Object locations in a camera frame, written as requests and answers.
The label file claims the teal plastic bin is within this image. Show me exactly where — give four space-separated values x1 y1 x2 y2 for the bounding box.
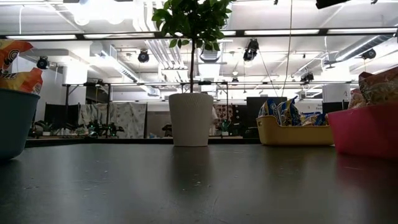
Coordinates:
0 88 41 160

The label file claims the large black monitor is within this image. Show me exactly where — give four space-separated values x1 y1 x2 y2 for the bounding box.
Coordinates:
246 96 289 119

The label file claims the marbled cloth panel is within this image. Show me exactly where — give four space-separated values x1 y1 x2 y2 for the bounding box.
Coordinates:
79 102 147 139

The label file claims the long black overhead bar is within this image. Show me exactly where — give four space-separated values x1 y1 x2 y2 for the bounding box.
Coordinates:
0 27 398 43

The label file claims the green leafy plant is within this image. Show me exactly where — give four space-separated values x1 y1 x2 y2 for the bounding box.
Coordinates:
151 0 234 93

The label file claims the background black robot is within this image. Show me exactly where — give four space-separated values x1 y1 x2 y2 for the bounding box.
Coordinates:
86 121 125 138

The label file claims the yellow plastic bin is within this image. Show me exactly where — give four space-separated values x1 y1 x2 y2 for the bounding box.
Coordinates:
256 115 335 147

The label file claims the white column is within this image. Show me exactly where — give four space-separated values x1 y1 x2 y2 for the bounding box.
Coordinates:
322 83 351 103

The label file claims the dark background monitor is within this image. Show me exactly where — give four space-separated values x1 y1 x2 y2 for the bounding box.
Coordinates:
322 101 356 116

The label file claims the dark background screen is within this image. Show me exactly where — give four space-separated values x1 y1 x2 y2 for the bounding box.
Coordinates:
44 103 79 125

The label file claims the red plastic bin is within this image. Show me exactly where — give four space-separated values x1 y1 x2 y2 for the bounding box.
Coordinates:
327 102 398 160

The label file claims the black background rail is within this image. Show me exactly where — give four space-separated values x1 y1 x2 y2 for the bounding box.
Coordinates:
62 80 398 88

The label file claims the thin hanging black cable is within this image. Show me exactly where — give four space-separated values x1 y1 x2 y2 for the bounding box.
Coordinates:
280 0 294 98

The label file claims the silver ceiling duct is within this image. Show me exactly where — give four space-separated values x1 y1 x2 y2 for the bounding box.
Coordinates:
334 34 398 62

